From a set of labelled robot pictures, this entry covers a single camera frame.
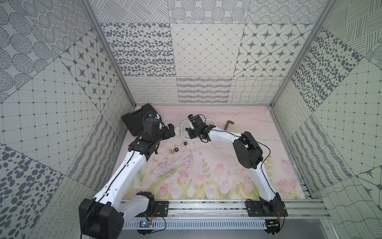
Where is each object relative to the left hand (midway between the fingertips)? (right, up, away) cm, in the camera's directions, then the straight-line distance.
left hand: (165, 125), depth 79 cm
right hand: (+14, -6, +22) cm, 27 cm away
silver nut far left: (+1, -18, +16) cm, 24 cm away
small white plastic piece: (+3, -5, +23) cm, 24 cm away
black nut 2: (+9, -13, +19) cm, 25 cm away
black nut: (+4, -17, +16) cm, 24 cm away
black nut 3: (+10, -4, +25) cm, 27 cm away
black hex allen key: (+40, -1, +30) cm, 50 cm away
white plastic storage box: (+9, -2, +25) cm, 27 cm away
